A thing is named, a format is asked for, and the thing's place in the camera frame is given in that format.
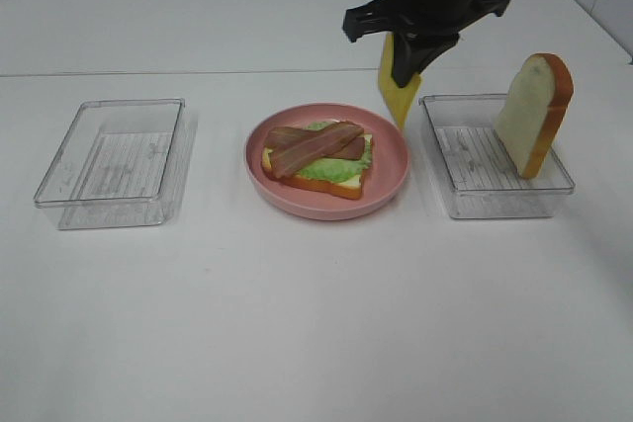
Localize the green lettuce leaf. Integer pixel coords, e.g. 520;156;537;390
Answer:
296;132;373;183

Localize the brown bacon strip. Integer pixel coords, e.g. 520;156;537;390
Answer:
264;127;366;160

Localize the pink round plate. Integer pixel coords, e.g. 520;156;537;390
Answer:
244;103;410;220

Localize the clear right plastic container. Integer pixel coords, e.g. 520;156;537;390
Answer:
419;93;575;219

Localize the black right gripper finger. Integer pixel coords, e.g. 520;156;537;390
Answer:
403;34;460;85
391;33;418;86

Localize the pink bacon strip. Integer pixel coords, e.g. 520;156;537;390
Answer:
269;122;363;179

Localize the white bread slice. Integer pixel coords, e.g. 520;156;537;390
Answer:
261;147;372;200
495;52;574;179

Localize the clear plastic container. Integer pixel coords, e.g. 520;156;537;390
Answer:
419;93;575;219
34;99;197;230

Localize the yellow cheese slice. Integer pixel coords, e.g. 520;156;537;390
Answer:
378;33;422;131

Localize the clear left plastic container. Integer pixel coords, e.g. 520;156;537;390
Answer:
34;99;197;230

